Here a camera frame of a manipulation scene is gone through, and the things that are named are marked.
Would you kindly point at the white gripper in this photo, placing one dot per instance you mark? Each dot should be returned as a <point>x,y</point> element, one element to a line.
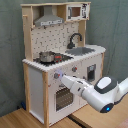
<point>75,85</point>

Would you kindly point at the white oven door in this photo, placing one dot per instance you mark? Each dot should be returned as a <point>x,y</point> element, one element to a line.
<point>63,99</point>

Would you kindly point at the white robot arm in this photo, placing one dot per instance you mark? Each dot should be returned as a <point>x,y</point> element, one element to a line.
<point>102,96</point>

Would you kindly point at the wooden toy kitchen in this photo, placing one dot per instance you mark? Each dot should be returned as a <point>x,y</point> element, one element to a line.
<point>40,84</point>

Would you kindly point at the grey ice dispenser panel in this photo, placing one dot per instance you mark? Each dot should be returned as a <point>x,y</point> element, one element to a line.
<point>91,73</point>

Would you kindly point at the right red stove knob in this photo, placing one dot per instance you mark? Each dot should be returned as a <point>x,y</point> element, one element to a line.
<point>74,69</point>

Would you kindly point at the red stove knob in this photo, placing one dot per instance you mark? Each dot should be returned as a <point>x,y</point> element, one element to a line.
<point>74,69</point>
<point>58,75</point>

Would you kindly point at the left red stove knob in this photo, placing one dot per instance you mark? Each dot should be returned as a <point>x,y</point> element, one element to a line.
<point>58,75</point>

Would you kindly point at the grey toy sink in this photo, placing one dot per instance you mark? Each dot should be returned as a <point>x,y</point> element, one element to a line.
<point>79,51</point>

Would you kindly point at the black toy stovetop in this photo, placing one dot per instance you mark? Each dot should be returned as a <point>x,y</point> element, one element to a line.
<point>58,58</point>

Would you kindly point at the silver toy pot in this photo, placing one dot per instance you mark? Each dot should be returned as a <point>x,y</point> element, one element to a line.
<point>47,56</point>

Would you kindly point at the toy microwave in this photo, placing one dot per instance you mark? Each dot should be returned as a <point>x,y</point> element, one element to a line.
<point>77,11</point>

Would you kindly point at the grey range hood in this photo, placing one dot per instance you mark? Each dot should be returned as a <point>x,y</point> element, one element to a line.
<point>48,18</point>

